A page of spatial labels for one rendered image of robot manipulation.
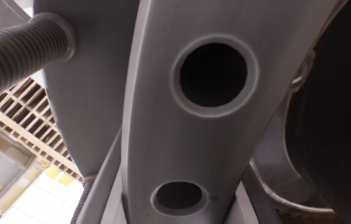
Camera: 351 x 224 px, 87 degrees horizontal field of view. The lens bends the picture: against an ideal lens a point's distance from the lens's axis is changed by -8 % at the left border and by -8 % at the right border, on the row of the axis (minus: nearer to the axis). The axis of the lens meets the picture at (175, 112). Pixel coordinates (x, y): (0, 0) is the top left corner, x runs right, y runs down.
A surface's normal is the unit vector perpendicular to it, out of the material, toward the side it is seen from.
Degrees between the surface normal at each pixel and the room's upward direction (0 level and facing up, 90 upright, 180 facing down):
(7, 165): 90
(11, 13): 90
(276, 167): 90
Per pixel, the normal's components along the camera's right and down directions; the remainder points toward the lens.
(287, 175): 0.02, 0.51
